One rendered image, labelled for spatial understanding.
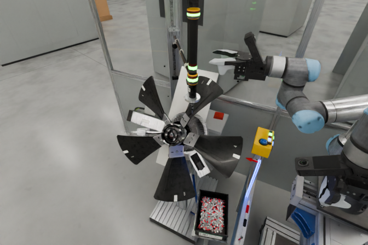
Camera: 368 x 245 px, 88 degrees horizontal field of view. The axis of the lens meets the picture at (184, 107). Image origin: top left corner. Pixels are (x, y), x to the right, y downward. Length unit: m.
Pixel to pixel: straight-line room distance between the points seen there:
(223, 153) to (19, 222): 2.13
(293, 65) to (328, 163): 0.32
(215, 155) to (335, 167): 0.54
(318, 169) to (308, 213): 0.73
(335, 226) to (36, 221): 2.36
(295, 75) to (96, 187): 2.18
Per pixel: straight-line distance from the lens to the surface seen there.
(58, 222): 2.42
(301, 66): 0.75
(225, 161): 0.98
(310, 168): 0.59
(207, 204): 1.22
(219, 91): 0.96
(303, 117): 0.68
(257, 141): 1.25
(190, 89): 0.82
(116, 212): 2.23
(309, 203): 1.24
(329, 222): 1.27
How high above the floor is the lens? 1.95
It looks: 38 degrees down
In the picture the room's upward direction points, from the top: 1 degrees counter-clockwise
